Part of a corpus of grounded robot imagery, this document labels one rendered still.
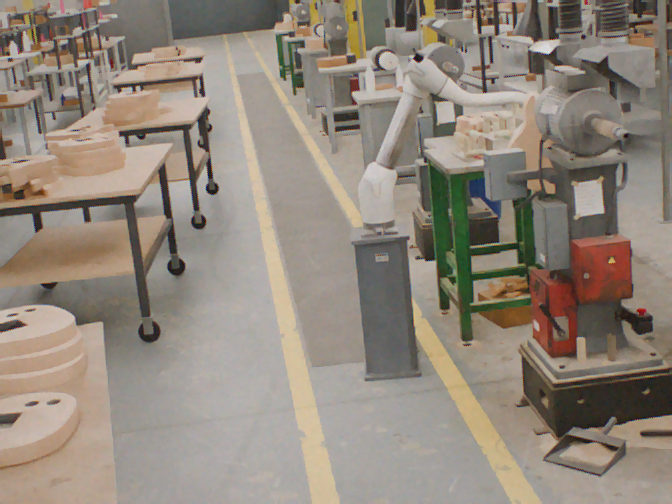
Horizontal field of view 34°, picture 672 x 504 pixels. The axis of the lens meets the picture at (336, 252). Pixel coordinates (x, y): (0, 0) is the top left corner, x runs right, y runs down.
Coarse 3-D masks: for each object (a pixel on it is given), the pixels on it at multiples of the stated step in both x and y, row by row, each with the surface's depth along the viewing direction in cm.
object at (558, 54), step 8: (552, 40) 480; (536, 48) 473; (544, 48) 464; (552, 48) 455; (560, 48) 453; (568, 48) 454; (576, 48) 454; (544, 56) 484; (552, 56) 484; (560, 56) 454; (568, 56) 455; (560, 64) 485; (568, 64) 455; (576, 64) 456
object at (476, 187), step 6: (474, 180) 799; (480, 180) 799; (474, 186) 800; (480, 186) 800; (474, 192) 802; (480, 192) 802; (480, 198) 803; (486, 198) 804; (486, 204) 806; (492, 204) 808; (498, 204) 814; (492, 210) 810; (498, 210) 815; (498, 216) 816
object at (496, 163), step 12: (492, 156) 454; (504, 156) 455; (516, 156) 455; (492, 168) 455; (504, 168) 456; (516, 168) 456; (492, 180) 456; (504, 180) 457; (492, 192) 458; (504, 192) 458; (516, 192) 459; (540, 192) 448
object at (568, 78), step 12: (588, 36) 439; (552, 72) 443; (564, 72) 438; (576, 72) 429; (588, 72) 444; (552, 84) 445; (564, 84) 429; (576, 84) 425; (588, 84) 426; (600, 84) 427
